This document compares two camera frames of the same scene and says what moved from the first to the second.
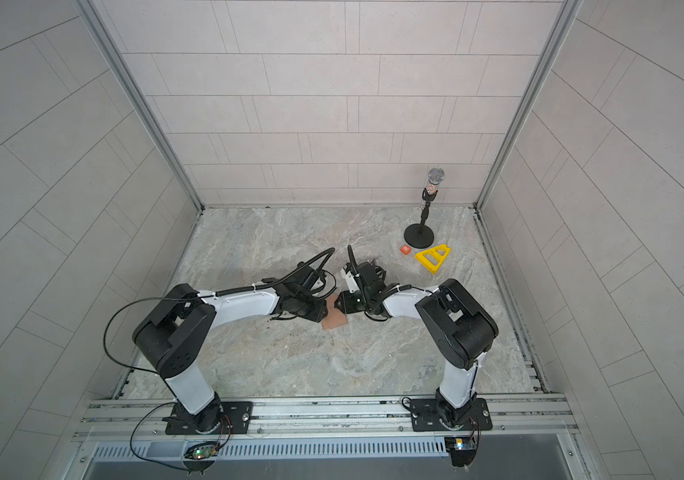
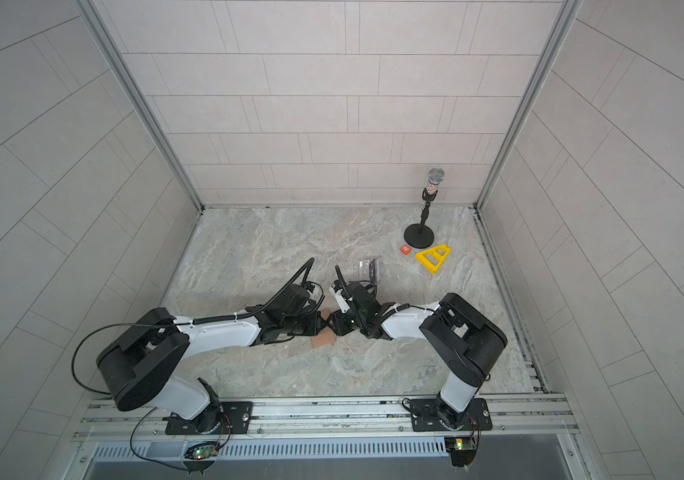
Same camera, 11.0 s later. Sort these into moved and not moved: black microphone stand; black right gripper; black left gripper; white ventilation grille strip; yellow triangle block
Moved: black right gripper; black left gripper
Not moved: black microphone stand; yellow triangle block; white ventilation grille strip
